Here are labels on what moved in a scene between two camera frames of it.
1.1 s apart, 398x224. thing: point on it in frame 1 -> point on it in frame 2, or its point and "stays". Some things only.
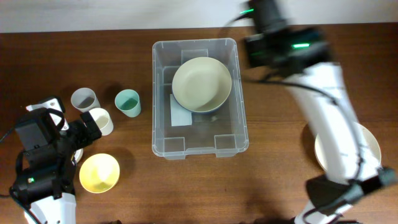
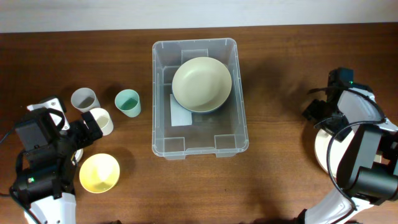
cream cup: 102,120 stays
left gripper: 78,128 stays
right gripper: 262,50 -> 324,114
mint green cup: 128,101 stays
